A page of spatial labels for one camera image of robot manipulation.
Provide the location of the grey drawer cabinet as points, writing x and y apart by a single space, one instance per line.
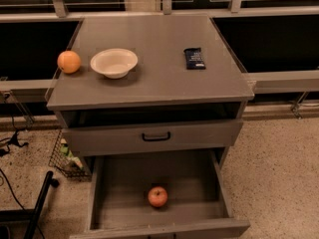
159 89

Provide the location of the metal railing bracket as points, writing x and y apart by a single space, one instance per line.
297 103

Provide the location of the black stand leg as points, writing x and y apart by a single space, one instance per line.
30 215

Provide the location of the white bowl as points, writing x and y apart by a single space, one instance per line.
114 63

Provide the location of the dark blue snack packet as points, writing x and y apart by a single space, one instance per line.
194 59

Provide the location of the grey top drawer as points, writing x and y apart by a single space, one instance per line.
152 137

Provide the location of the orange fruit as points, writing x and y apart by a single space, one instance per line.
69 62

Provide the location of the wire basket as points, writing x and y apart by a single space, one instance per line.
63 160

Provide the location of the red apple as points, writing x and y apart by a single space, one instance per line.
157 197

